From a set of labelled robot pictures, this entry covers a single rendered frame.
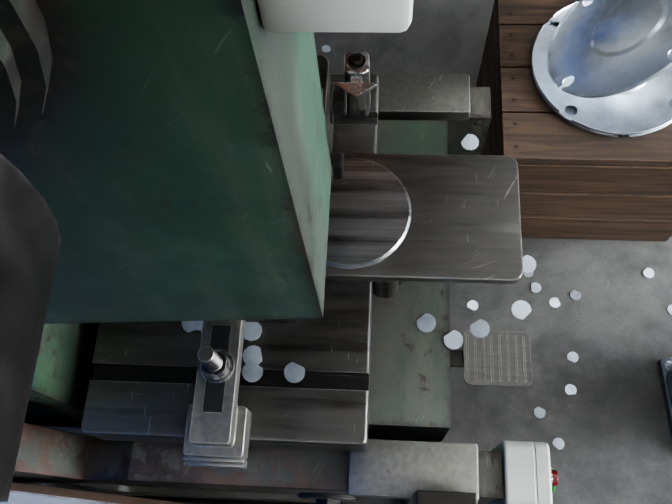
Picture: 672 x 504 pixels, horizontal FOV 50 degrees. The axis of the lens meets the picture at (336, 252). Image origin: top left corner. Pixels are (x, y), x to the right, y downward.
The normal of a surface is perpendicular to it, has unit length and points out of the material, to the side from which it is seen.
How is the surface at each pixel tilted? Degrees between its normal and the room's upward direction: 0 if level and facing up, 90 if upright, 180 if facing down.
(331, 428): 0
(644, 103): 0
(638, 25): 43
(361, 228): 0
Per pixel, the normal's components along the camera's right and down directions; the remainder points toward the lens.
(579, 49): -0.69, -0.47
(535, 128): -0.06, -0.36
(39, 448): 0.94, -0.08
